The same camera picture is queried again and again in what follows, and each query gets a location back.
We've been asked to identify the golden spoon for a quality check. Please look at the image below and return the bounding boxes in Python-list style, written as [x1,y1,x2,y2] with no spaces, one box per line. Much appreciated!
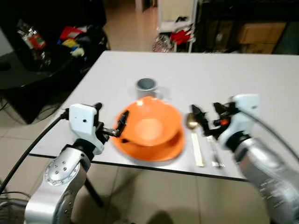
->
[185,112,200,131]

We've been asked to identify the orange bowl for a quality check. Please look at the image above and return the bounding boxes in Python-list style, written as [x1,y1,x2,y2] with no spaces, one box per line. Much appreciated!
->
[122,96,183,147]

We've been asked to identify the pale wooden chopsticks pair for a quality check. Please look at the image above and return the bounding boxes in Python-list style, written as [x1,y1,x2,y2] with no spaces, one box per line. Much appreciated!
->
[190,133,206,168]

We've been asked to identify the silver metal fork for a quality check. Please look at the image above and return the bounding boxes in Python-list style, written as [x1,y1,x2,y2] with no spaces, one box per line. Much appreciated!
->
[206,135,226,168]

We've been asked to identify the grey mug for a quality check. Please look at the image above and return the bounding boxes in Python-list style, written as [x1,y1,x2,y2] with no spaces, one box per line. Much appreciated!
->
[135,78,158,99]

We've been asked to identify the orange plate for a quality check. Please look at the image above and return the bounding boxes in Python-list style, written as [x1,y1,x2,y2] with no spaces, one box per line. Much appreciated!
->
[112,122,186,163]

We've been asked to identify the black table leg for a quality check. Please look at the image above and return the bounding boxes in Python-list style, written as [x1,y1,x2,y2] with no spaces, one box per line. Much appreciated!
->
[83,176,105,209]

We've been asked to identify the yellow packet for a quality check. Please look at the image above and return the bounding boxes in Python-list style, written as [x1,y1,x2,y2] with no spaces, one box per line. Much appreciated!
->
[62,39,79,49]

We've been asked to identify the black side cabinet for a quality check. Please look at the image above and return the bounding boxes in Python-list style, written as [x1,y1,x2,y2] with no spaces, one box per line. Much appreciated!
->
[0,0,111,125]

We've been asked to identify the red snack packet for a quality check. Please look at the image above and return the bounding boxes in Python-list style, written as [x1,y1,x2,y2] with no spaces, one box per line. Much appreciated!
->
[59,25,88,41]

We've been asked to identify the red cloth bag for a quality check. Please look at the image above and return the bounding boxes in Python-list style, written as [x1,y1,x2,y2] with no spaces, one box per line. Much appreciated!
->
[169,28,194,46]

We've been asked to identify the clear plastic bag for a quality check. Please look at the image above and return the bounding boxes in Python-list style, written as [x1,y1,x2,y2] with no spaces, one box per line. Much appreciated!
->
[151,35,174,53]

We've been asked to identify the brown cardboard box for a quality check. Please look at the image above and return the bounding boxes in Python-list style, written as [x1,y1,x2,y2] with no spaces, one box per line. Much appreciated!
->
[237,22,286,46]

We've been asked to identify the black shelf unit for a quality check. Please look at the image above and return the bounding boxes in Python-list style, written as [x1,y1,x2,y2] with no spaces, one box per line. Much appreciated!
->
[193,0,299,55]

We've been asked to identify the clear plastic bottle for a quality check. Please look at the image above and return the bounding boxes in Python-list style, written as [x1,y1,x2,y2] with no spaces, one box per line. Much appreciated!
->
[17,19,51,63]

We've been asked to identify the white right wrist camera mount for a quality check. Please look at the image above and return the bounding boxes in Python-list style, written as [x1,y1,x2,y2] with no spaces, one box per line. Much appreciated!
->
[217,94,261,151]

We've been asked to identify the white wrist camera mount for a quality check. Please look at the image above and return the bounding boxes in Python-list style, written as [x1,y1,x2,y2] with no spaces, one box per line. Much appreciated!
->
[217,94,261,151]
[68,104,105,155]

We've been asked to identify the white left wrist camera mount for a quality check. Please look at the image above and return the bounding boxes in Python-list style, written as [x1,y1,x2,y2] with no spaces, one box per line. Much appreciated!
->
[68,104,105,155]

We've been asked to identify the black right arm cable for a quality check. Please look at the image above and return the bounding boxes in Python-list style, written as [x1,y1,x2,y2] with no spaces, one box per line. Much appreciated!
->
[238,108,299,161]

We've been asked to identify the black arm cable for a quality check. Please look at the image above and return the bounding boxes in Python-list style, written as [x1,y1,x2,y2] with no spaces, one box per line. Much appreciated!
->
[238,108,299,161]
[0,108,71,196]

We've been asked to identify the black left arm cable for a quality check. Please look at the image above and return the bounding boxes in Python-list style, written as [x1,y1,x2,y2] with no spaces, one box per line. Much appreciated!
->
[0,108,71,196]

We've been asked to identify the white chair frame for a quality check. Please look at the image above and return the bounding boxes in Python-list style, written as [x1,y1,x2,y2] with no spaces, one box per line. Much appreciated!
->
[156,0,200,53]

